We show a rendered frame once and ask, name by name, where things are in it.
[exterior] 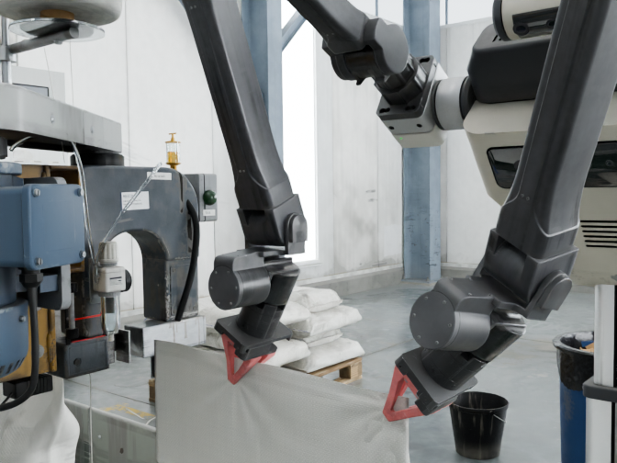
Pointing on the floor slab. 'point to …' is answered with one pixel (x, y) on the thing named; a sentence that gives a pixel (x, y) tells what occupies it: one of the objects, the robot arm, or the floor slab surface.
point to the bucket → (478, 423)
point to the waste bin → (573, 391)
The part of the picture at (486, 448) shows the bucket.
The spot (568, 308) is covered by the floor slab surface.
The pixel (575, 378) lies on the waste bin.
